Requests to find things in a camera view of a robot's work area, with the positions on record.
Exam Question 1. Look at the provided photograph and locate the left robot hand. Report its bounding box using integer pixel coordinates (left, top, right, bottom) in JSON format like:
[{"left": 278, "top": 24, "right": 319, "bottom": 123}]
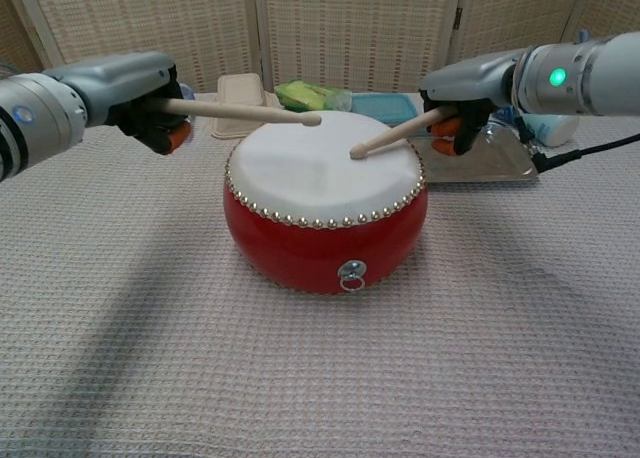
[{"left": 42, "top": 51, "right": 194, "bottom": 155}]

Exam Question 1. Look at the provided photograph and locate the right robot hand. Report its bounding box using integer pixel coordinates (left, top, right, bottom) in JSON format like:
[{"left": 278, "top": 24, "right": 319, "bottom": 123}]
[{"left": 417, "top": 47, "right": 526, "bottom": 157}]

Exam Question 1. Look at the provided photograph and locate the wooden drumstick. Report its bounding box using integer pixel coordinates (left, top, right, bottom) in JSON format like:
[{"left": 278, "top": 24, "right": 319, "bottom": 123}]
[
  {"left": 348, "top": 106, "right": 446, "bottom": 160},
  {"left": 162, "top": 97, "right": 323, "bottom": 128}
]

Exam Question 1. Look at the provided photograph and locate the stainless steel tray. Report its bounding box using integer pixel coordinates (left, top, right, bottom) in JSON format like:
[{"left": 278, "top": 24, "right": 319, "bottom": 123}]
[{"left": 409, "top": 122, "right": 543, "bottom": 186}]

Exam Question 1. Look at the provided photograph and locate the red drum with white skin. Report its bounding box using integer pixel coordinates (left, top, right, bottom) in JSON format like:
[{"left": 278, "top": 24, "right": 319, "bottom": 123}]
[{"left": 223, "top": 109, "right": 429, "bottom": 296}]

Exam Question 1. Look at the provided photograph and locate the teal plastic container lid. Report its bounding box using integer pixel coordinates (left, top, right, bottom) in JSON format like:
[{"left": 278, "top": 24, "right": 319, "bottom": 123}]
[{"left": 349, "top": 92, "right": 420, "bottom": 125}]

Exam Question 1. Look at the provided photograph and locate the white and blue bottle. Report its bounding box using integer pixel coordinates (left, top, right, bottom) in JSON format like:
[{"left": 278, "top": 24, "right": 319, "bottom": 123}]
[{"left": 492, "top": 105, "right": 581, "bottom": 148}]

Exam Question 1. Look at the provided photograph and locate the beige takeaway box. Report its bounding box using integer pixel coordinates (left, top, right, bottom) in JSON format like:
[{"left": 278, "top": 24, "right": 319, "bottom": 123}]
[{"left": 210, "top": 74, "right": 285, "bottom": 140}]

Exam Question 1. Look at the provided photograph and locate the woven folding screen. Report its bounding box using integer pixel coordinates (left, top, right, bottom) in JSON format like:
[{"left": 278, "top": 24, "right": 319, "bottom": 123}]
[{"left": 0, "top": 0, "right": 640, "bottom": 105}]

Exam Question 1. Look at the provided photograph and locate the green wet wipes pack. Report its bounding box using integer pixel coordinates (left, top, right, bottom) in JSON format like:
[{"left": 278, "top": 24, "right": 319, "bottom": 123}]
[{"left": 273, "top": 80, "right": 354, "bottom": 114}]

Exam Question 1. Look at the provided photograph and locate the beige woven tablecloth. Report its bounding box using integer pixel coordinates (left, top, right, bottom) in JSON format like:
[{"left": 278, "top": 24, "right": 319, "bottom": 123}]
[{"left": 0, "top": 90, "right": 640, "bottom": 458}]

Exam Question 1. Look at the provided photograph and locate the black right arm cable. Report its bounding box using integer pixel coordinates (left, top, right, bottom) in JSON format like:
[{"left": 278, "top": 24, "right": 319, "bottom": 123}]
[{"left": 514, "top": 117, "right": 640, "bottom": 174}]

